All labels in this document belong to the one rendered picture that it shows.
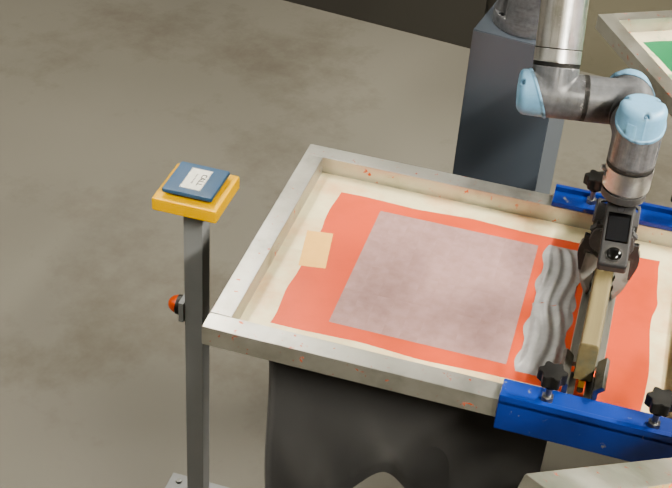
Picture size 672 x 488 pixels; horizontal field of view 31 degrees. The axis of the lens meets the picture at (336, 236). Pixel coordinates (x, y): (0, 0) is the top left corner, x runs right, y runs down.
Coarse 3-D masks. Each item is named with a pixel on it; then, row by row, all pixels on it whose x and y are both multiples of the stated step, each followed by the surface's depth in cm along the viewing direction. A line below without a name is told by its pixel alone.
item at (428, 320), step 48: (288, 288) 210; (336, 288) 211; (384, 288) 212; (432, 288) 212; (336, 336) 201; (384, 336) 202; (432, 336) 202; (480, 336) 203; (624, 336) 205; (576, 384) 195; (624, 384) 196
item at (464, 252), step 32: (352, 224) 226; (384, 224) 227; (416, 224) 227; (448, 224) 228; (480, 224) 229; (352, 256) 218; (384, 256) 219; (416, 256) 220; (448, 256) 220; (480, 256) 221; (512, 256) 221; (480, 288) 213; (512, 288) 214; (576, 288) 215; (640, 288) 216; (640, 320) 209
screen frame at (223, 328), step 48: (288, 192) 227; (432, 192) 235; (480, 192) 232; (528, 192) 232; (240, 288) 204; (240, 336) 194; (288, 336) 195; (384, 384) 191; (432, 384) 188; (480, 384) 189
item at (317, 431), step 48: (288, 384) 207; (336, 384) 204; (288, 432) 214; (336, 432) 211; (384, 432) 208; (432, 432) 205; (480, 432) 201; (288, 480) 223; (336, 480) 218; (432, 480) 211; (480, 480) 207
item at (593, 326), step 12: (600, 276) 201; (612, 276) 202; (600, 288) 198; (600, 300) 196; (588, 312) 194; (600, 312) 193; (588, 324) 191; (600, 324) 191; (588, 336) 189; (600, 336) 189; (588, 348) 187; (576, 360) 190; (588, 360) 189; (576, 372) 191; (588, 372) 190
